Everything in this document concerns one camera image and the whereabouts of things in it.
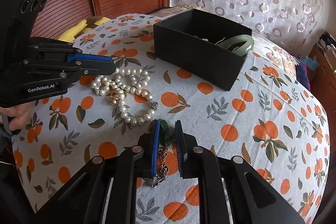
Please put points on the dark blue blanket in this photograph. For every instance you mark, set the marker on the dark blue blanket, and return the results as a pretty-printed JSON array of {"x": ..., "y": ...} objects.
[{"x": 302, "y": 74}]

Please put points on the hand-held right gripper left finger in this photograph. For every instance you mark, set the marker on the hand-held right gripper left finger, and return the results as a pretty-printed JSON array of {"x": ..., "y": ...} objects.
[{"x": 156, "y": 150}]

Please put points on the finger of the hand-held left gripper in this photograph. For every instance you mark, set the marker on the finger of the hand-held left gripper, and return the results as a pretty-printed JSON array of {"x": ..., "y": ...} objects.
[
  {"x": 102, "y": 67},
  {"x": 89, "y": 56}
]

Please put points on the yellow brown striped cloth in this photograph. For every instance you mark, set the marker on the yellow brown striped cloth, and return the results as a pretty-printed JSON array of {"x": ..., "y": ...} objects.
[{"x": 76, "y": 29}]

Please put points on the pale green jade bangle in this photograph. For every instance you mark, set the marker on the pale green jade bangle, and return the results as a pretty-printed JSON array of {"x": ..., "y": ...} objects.
[{"x": 241, "y": 40}]

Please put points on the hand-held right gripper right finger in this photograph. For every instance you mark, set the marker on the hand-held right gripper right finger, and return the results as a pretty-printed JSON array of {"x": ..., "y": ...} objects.
[{"x": 179, "y": 150}]

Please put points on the black cardboard box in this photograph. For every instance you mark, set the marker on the black cardboard box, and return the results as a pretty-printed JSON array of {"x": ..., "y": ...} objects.
[{"x": 194, "y": 61}]

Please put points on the person's left hand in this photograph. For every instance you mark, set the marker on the person's left hand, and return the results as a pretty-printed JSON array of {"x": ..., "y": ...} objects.
[{"x": 23, "y": 113}]

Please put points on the blue crumpled paper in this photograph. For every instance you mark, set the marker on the blue crumpled paper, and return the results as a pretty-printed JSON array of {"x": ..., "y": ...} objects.
[{"x": 312, "y": 62}]

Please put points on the long wooden cabinet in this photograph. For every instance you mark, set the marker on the long wooden cabinet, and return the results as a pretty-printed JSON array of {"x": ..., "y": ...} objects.
[{"x": 323, "y": 74}]

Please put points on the pile of clutter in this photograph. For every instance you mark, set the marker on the pile of clutter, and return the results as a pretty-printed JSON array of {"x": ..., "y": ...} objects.
[{"x": 326, "y": 43}]

